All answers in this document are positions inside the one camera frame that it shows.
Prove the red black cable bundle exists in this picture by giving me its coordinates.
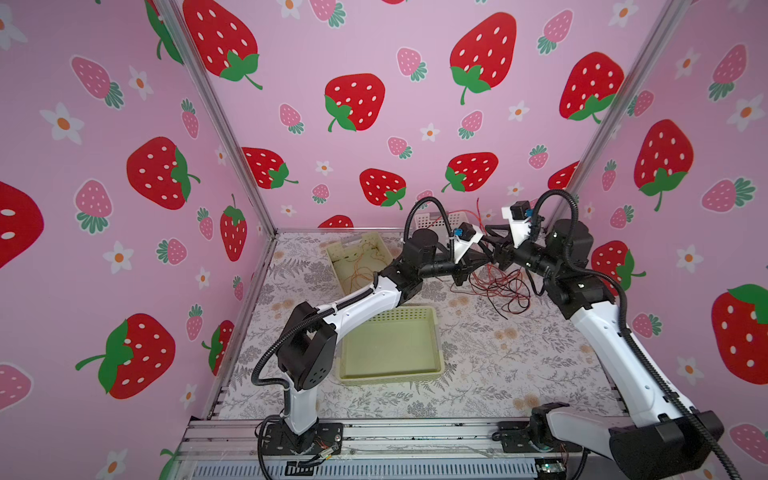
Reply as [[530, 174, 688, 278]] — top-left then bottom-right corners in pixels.
[[449, 197, 535, 320]]

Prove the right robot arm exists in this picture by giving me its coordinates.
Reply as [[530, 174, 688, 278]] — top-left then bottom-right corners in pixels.
[[485, 189, 741, 479]]

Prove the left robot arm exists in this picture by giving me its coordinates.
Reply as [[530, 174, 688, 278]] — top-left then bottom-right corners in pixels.
[[251, 196, 493, 437]]

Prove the white plastic basket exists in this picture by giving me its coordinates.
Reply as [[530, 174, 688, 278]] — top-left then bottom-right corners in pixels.
[[416, 209, 481, 241]]

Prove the large green basket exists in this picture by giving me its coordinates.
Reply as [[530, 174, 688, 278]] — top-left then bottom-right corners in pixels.
[[337, 306, 445, 386]]

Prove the small green basket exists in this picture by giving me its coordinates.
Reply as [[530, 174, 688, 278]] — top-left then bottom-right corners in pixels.
[[326, 232, 393, 295]]

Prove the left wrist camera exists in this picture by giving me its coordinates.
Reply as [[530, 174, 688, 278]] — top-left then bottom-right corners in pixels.
[[450, 222, 483, 264]]

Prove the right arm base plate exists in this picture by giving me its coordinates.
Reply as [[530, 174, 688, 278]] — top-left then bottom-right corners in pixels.
[[491, 421, 583, 455]]

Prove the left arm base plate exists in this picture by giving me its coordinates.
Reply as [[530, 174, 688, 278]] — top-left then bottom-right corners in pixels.
[[259, 421, 344, 456]]

